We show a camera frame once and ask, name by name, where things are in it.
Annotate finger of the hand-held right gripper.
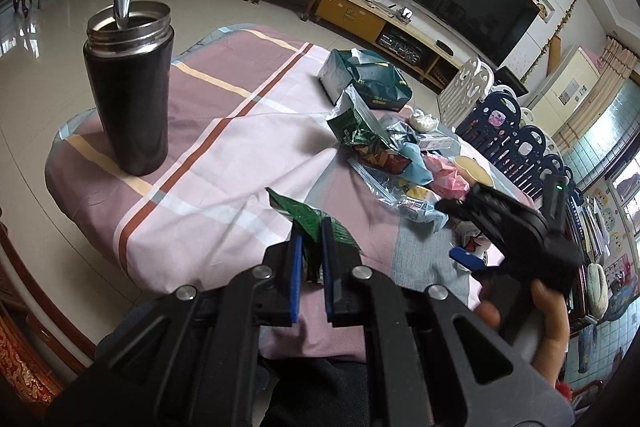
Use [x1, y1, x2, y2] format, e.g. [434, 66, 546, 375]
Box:
[449, 248, 507, 284]
[434, 198, 482, 223]

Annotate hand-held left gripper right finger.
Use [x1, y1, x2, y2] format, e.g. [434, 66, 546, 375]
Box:
[321, 217, 576, 427]

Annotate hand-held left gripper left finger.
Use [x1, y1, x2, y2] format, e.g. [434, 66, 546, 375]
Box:
[45, 234, 306, 427]

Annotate green snack wrapper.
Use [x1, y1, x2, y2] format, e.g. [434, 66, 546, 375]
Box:
[265, 188, 362, 284]

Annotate person's right hand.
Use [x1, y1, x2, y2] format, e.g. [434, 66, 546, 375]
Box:
[474, 281, 572, 385]

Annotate pink plastic wrapper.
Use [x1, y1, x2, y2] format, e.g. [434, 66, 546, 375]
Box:
[425, 154, 473, 200]

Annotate round yellow lid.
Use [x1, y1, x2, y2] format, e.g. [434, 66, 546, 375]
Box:
[452, 155, 494, 186]

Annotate blue knotted cloth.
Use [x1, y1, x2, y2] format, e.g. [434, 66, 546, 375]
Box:
[397, 139, 435, 185]

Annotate clear plastic bag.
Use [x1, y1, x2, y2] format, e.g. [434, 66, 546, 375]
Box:
[347, 157, 448, 233]

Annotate dark wooden table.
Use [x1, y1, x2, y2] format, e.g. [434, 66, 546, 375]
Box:
[565, 199, 618, 338]

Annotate blue play fence panels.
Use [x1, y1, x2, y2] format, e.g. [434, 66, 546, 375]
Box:
[455, 91, 576, 202]

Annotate red brown snack wrapper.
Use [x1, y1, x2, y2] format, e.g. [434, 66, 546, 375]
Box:
[352, 142, 413, 175]

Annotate grey green cushion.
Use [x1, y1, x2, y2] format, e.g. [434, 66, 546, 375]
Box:
[586, 261, 610, 322]

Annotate white crumpled tissue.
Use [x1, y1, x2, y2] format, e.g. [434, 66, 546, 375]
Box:
[409, 109, 439, 132]

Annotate blue child chair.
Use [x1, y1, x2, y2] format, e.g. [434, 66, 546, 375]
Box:
[602, 282, 640, 324]

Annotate white play fence panel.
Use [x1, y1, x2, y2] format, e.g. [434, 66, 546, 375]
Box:
[436, 57, 496, 128]

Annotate green foil packet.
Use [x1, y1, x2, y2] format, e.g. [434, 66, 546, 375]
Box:
[326, 85, 401, 152]

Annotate plaid tablecloth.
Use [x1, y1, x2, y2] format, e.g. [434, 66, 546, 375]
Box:
[44, 23, 538, 360]

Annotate black monitor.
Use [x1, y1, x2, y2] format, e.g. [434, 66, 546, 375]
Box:
[494, 66, 530, 96]

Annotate standing air conditioner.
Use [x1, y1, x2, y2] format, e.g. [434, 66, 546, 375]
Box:
[527, 46, 628, 150]

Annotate green tissue pack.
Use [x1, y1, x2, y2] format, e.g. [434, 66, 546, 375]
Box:
[318, 48, 412, 112]

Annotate wooden television cabinet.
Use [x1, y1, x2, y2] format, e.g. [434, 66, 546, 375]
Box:
[316, 0, 468, 92]

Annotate black thermos cup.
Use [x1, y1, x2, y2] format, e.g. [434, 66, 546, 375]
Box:
[82, 3, 176, 176]

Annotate wooden sofa red cushion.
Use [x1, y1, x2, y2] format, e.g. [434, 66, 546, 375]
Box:
[0, 207, 98, 408]

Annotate wall learning posters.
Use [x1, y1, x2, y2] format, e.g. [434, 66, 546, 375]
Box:
[585, 184, 638, 288]

